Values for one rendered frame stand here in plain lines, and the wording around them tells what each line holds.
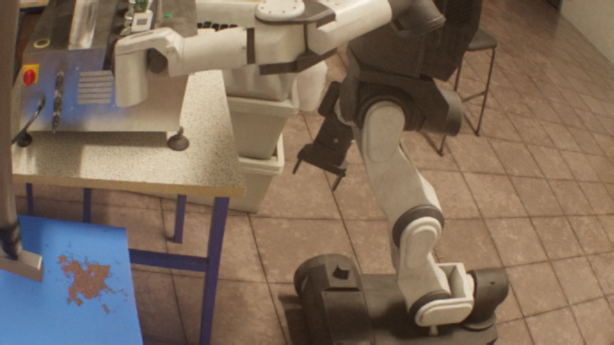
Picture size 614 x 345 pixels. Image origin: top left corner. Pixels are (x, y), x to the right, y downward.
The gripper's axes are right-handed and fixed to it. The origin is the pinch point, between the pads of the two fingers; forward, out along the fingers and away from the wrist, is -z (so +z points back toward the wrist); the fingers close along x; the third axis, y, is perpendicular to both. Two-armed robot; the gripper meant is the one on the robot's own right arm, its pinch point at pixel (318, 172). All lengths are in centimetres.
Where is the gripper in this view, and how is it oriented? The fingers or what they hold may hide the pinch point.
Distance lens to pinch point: 203.3
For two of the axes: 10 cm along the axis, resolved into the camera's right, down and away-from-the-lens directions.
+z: 3.6, -7.3, -5.7
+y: -1.6, 5.6, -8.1
